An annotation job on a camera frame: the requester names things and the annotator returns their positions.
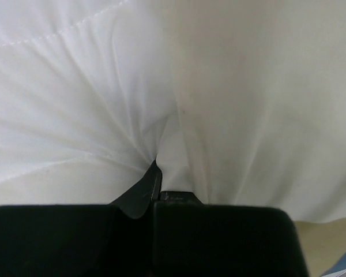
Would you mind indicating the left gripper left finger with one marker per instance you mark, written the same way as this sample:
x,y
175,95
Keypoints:
x,y
81,240

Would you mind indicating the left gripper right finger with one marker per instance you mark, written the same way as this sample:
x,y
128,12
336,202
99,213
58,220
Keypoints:
x,y
194,239

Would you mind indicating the white pillow yellow edge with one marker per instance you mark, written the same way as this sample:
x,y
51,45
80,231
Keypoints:
x,y
240,102

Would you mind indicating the blue beige checked pillowcase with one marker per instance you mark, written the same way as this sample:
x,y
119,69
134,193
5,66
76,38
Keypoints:
x,y
322,244

